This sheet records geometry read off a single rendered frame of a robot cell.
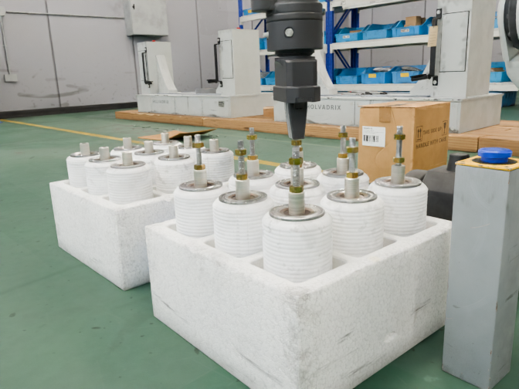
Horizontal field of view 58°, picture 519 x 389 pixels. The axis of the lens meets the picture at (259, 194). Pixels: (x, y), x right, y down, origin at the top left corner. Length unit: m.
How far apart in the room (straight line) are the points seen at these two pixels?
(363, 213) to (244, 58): 3.51
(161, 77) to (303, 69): 4.48
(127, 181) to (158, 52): 4.29
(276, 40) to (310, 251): 0.33
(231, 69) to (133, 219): 3.14
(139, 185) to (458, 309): 0.67
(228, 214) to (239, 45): 3.46
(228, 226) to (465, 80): 2.27
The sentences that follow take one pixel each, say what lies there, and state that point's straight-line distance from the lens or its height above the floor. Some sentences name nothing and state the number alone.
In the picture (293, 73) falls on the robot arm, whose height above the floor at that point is 0.43.
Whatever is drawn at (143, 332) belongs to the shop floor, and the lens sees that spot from 0.89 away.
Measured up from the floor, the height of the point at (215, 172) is 0.21.
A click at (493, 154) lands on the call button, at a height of 0.33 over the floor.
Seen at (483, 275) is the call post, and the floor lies 0.17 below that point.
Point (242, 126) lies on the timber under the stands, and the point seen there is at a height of 0.03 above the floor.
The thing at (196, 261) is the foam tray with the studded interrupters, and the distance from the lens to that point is 0.73.
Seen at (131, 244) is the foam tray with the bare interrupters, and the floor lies 0.10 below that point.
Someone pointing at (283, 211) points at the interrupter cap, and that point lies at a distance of 0.65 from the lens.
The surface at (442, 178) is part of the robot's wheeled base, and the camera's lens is 1.11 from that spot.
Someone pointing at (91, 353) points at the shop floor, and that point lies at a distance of 0.87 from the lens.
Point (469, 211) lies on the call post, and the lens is 0.68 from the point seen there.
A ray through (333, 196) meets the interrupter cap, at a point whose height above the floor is 0.25.
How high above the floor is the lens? 0.44
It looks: 14 degrees down
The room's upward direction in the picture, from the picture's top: 2 degrees counter-clockwise
